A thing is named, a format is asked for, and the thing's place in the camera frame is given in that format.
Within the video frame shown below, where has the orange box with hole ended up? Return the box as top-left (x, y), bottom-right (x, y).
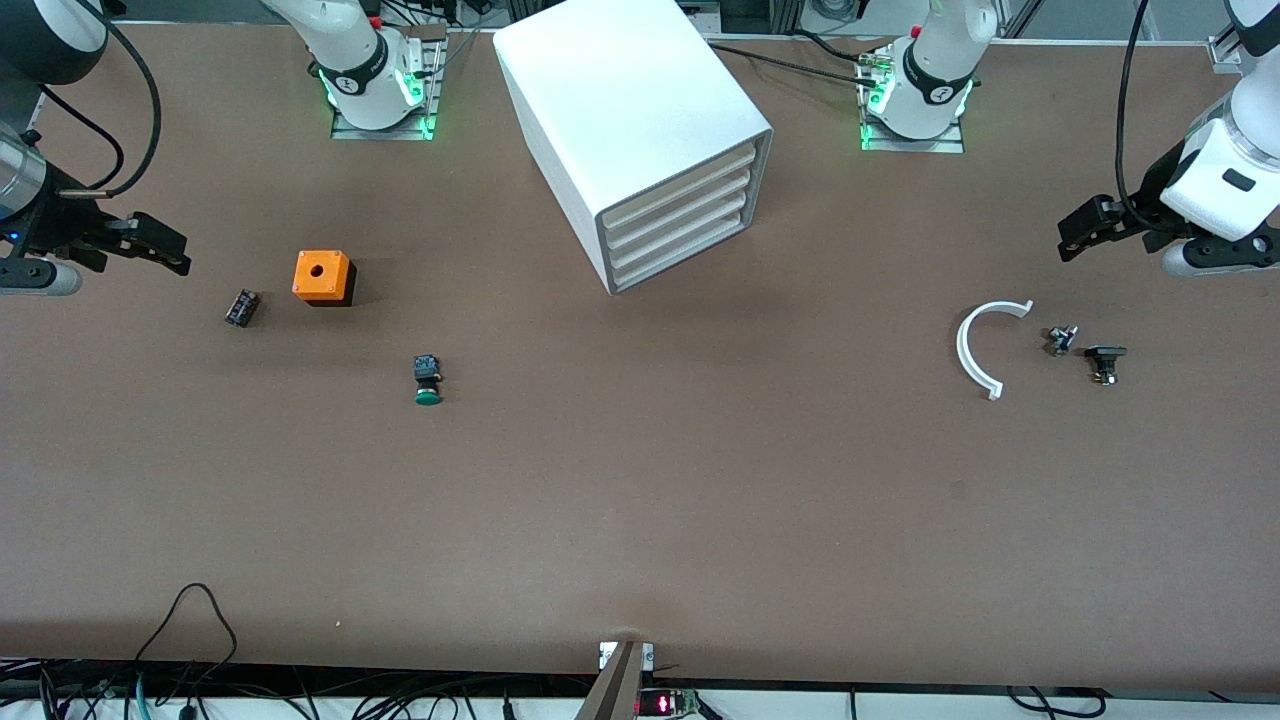
top-left (291, 250), bottom-right (357, 307)

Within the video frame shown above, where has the white curved plastic bracket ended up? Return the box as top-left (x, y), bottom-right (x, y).
top-left (956, 299), bottom-right (1035, 402)

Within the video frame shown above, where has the black coiled floor cable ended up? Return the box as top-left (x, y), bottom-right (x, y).
top-left (1004, 685), bottom-right (1107, 720)

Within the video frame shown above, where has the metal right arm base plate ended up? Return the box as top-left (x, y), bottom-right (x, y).
top-left (330, 25), bottom-right (447, 142)

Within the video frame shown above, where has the black looped cable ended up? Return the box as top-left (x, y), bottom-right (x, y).
top-left (134, 582), bottom-right (239, 693)

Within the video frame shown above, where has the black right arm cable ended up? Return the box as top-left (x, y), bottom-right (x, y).
top-left (35, 18), bottom-right (163, 197)

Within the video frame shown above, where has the grey camera mount bar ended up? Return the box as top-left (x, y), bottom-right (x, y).
top-left (574, 640), bottom-right (655, 720)

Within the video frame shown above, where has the black switch part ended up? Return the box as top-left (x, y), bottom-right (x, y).
top-left (1084, 344), bottom-right (1129, 388)

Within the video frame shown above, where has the black cable to base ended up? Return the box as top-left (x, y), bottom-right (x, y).
top-left (705, 40), bottom-right (883, 89)

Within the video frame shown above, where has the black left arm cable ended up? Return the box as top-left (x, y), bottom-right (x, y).
top-left (1114, 0), bottom-right (1153, 229)

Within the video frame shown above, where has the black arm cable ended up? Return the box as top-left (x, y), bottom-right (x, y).
top-left (35, 18), bottom-right (163, 197)
top-left (1114, 0), bottom-right (1153, 229)

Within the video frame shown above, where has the small device with red light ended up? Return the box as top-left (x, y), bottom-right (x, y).
top-left (637, 688), bottom-right (703, 717)

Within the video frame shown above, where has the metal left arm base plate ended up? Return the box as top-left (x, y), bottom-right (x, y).
top-left (858, 48), bottom-right (967, 154)

